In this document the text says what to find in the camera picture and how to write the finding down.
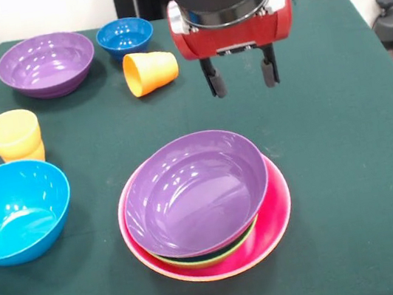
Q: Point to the purple plastic bowl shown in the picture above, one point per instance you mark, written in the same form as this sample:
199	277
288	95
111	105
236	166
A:
46	70
190	201

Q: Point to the yellow plastic cup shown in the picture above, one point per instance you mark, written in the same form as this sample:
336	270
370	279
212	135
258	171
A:
13	137

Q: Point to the pink plastic bowl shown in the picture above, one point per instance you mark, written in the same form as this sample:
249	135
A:
277	209

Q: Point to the orange plastic cup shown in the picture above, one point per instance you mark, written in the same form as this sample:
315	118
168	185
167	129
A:
154	70

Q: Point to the light blue plastic bowl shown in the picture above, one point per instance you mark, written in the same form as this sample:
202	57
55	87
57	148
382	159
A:
16	213

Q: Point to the orange plastic bowl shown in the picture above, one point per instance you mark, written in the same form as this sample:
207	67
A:
213	278

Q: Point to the dark green table cloth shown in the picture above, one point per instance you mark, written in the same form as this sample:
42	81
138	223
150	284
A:
347	131

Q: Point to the green plastic bowl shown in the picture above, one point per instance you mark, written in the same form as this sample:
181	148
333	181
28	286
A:
218	260

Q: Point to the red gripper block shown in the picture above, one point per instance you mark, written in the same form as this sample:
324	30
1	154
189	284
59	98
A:
238	36

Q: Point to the small dark blue bowl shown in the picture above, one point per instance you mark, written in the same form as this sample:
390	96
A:
125	39

